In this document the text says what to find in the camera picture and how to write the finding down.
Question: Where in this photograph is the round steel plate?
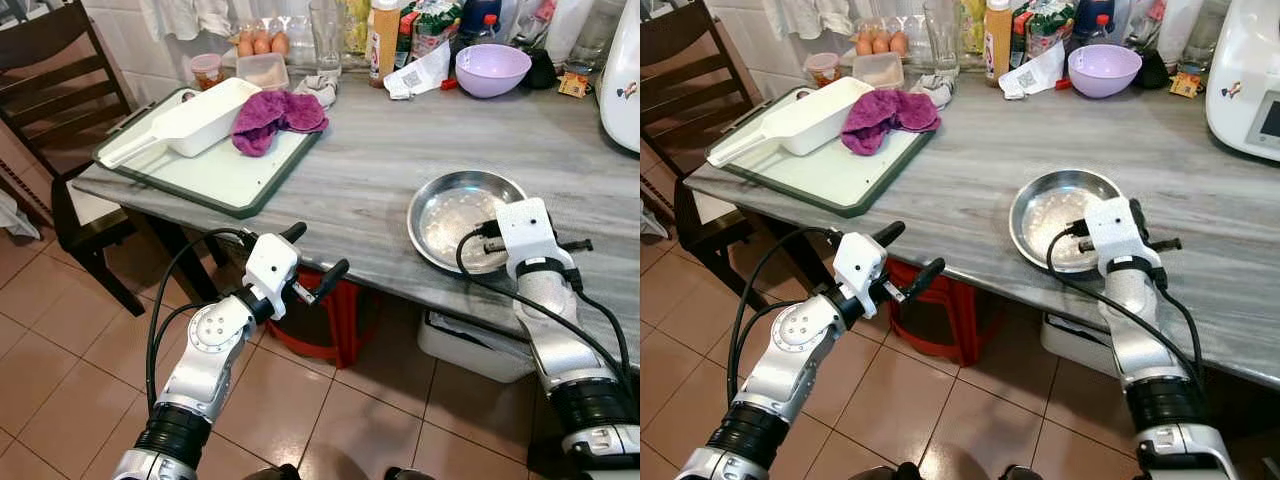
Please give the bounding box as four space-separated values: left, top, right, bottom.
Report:
1008 168 1126 275
407 170 529 277

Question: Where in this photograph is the red plastic stool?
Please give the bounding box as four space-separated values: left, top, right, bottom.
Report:
885 258 1003 367
265 265 383 370

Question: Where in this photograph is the green rimmed cutting board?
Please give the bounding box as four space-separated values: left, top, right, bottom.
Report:
93 85 327 220
705 85 938 219

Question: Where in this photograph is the white bin with plastic liner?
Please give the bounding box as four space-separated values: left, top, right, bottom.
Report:
1040 312 1133 379
417 308 538 385

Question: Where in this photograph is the magenta cloth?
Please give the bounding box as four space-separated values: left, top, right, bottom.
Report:
230 88 330 159
840 87 942 157

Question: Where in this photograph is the grey marble table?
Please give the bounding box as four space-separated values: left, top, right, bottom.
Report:
683 70 1280 391
70 70 641 366

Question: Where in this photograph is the white plastic scoop tray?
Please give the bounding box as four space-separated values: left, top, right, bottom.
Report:
706 77 877 169
97 77 264 170

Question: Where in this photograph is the grey white rag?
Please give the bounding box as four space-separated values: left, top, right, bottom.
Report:
909 72 957 110
294 72 342 110

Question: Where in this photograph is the purple plastic bowl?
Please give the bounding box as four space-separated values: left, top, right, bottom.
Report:
454 43 534 100
1066 44 1144 100

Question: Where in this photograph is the clear square plastic container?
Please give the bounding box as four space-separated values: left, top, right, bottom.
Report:
852 52 907 90
236 53 290 92

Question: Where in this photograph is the white paper packet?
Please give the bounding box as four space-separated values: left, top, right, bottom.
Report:
383 42 452 102
997 42 1067 102

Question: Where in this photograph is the white cooker with screen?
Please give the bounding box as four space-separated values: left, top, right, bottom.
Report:
597 0 641 155
1204 0 1280 164

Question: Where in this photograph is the small black pouch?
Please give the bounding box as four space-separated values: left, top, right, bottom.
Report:
1134 47 1172 92
524 47 562 92

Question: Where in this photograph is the small red lidded jar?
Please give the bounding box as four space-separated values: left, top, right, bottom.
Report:
189 53 225 92
804 52 842 89

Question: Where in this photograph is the tall clear glass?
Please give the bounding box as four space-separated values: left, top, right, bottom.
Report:
308 0 344 73
922 0 962 73

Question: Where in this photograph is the orange sauce bottle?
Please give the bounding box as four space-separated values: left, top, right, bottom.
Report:
983 0 1014 84
367 0 403 87

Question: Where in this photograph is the blue bottle red cap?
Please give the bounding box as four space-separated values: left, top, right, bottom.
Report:
1075 0 1118 51
460 0 503 47

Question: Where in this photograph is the clear glass jar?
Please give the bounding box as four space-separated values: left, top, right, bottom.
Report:
568 0 623 73
1175 0 1233 77

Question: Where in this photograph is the green snack packet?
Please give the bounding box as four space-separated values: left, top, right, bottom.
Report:
1013 0 1078 59
400 0 467 63

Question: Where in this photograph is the white hanging cloth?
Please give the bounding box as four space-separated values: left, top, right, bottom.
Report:
138 0 253 43
763 0 873 41

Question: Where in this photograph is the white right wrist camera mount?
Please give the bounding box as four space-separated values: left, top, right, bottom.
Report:
495 197 563 266
1083 195 1141 263

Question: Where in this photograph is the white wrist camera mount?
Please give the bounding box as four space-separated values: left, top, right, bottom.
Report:
833 232 890 307
1083 195 1141 263
495 197 563 266
243 232 301 307

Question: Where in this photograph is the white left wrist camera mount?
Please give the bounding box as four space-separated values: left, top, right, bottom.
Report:
833 232 890 307
243 232 301 307

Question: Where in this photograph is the short black left arm cable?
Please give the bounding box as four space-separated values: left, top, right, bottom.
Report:
150 300 211 401
733 298 801 396

